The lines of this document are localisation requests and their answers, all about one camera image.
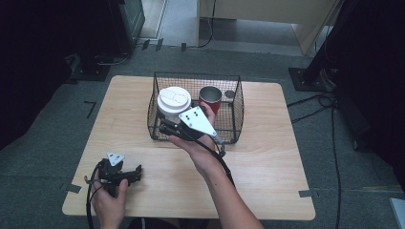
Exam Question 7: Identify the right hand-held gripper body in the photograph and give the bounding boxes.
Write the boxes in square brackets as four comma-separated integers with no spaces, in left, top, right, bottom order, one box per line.
[159,106,224,145]

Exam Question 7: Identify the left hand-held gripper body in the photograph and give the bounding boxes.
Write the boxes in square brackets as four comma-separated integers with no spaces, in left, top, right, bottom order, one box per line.
[96,151,137,198]

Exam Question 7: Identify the white lidded cup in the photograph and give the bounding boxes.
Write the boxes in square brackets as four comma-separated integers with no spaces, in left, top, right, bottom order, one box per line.
[157,86,193,124]

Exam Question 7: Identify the black wire basket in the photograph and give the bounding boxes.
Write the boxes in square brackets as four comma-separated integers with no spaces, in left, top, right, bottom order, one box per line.
[146,71,245,145]

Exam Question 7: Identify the person's left hand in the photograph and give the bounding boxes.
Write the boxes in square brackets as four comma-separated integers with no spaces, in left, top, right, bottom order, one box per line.
[91,171,129,222]

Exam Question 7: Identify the person's right hand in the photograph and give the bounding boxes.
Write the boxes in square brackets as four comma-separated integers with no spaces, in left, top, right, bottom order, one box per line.
[167,101,224,175]

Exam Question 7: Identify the red metal cup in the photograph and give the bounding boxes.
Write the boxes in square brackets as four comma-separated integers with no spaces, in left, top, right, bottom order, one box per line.
[198,85,224,116]

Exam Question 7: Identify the person's dark clothing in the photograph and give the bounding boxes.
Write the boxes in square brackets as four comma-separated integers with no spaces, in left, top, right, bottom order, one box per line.
[127,218,221,229]

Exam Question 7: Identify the black angled floor tape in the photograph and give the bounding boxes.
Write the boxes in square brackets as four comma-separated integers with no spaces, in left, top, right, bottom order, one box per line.
[83,100,97,119]

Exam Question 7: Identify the short black floor tapes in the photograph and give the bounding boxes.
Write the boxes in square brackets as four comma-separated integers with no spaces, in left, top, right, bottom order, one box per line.
[140,37,188,53]

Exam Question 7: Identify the black cabinet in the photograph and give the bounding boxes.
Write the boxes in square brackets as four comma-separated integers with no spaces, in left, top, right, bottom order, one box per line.
[107,0,146,55]

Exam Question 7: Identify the beige wooden cabinet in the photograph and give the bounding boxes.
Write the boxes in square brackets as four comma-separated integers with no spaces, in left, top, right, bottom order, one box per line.
[195,0,346,55]

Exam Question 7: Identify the black stand with base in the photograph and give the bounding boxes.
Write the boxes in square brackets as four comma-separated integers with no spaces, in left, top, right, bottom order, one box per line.
[288,0,357,94]

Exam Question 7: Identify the dark curtain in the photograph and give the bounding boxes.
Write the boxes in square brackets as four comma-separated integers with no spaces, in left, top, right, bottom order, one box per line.
[330,0,405,194]
[0,0,118,151]

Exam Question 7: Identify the white flat object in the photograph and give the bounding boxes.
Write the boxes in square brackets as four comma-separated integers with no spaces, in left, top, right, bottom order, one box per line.
[389,197,405,229]

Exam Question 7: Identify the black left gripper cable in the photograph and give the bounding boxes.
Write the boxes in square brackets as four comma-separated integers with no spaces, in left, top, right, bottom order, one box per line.
[84,159,107,229]

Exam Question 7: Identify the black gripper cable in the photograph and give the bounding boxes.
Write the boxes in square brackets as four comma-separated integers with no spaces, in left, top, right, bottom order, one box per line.
[84,159,107,229]
[190,135,237,189]

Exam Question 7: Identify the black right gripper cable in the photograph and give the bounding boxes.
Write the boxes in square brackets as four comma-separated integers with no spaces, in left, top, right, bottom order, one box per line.
[190,135,237,189]

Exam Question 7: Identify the thin black hanging cable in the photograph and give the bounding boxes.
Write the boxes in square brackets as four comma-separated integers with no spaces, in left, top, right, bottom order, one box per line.
[186,0,218,50]

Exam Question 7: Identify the black stand base plate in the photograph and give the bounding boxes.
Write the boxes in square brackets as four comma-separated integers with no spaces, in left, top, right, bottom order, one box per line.
[70,52,112,82]

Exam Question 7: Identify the black floor cables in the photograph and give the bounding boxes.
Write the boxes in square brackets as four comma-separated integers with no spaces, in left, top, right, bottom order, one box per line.
[286,91,343,229]

